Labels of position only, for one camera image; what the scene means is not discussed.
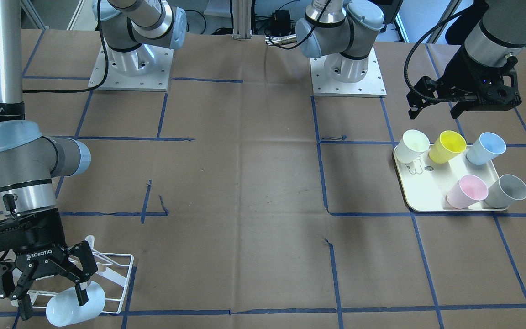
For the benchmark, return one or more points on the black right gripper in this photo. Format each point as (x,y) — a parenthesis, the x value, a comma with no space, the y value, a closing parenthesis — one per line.
(44,254)

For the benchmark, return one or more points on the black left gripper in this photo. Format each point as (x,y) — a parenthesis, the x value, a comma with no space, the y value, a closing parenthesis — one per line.
(460,73)

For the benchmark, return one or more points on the light blue plastic cup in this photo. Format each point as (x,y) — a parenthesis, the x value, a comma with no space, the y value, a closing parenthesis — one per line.
(64,309)

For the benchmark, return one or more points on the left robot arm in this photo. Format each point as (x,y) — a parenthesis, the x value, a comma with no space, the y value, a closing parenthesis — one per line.
(330,27)

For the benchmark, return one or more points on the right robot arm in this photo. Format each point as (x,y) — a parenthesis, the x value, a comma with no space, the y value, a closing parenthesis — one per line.
(28,159)

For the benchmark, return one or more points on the yellow plastic cup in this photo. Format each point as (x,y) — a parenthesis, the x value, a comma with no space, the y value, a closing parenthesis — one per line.
(448,145)

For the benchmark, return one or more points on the white plastic cup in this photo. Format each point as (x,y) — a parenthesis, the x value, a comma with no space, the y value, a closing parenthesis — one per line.
(411,146)

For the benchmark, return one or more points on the pink plastic cup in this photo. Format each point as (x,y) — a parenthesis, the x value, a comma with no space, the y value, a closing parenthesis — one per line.
(469,190)

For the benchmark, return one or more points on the grey plastic cup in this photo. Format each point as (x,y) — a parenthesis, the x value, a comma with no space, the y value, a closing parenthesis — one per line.
(505,191)

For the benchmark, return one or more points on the cream bunny tray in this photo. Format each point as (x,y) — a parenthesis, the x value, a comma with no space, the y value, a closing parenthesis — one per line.
(425,183)

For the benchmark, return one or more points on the white wire cup rack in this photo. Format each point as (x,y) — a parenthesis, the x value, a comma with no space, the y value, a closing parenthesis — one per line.
(67,285)

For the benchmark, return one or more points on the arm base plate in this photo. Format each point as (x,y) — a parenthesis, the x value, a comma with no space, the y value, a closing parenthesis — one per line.
(147,68)
(347,75)

